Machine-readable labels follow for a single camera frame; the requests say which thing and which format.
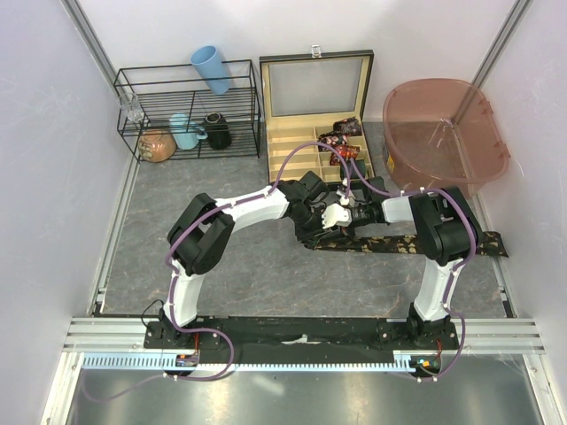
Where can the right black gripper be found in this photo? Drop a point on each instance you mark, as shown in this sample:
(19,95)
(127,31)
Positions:
(351,231)

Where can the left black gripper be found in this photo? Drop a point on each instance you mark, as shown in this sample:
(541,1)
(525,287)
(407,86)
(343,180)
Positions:
(312,238)

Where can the dark floral necktie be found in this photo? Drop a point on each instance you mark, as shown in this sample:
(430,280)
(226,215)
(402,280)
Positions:
(490,245)

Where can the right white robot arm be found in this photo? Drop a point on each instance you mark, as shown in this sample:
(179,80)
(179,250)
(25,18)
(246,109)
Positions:
(448,235)

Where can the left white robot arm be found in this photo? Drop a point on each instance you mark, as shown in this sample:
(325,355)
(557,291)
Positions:
(200,236)

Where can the dark green rolled tie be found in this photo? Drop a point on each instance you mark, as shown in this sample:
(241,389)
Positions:
(358,169)

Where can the red patterned rolled tie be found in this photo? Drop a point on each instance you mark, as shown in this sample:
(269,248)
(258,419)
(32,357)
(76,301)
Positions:
(344,152)

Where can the black pink floral rolled tie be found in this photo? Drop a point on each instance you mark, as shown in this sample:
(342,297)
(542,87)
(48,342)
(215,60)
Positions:
(333,139)

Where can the dark pink patterned rolled tie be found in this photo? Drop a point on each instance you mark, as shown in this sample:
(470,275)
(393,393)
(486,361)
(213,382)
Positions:
(348,126)

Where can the pink transparent plastic tub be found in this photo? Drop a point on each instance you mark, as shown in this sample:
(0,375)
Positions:
(441,132)

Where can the black ceramic jar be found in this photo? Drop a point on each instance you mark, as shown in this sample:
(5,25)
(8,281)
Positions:
(217,129)

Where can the black wooden tie box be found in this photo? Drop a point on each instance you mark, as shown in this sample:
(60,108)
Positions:
(303,96)

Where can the light blue mug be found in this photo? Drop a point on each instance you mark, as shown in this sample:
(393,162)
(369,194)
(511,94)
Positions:
(187,134)

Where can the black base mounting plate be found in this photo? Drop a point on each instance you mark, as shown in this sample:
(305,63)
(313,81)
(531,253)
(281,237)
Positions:
(277,338)

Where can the brown round vase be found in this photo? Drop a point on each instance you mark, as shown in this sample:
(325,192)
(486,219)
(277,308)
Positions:
(156,145)

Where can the blue plastic cup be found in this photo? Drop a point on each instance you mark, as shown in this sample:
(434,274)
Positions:
(208,63)

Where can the clear glass cup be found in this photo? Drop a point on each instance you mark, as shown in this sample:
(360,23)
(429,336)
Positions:
(130,105)

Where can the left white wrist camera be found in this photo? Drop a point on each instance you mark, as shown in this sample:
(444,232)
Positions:
(337,214)

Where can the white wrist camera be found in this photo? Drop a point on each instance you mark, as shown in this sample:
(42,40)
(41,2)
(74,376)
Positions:
(345,195)
(337,214)

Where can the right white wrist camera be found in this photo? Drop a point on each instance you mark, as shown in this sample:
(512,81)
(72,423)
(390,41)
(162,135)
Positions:
(345,195)

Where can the light blue cable duct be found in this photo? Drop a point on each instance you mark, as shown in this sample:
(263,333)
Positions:
(174,362)

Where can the black wire rack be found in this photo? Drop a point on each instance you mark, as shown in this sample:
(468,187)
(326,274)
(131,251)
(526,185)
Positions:
(165,90)

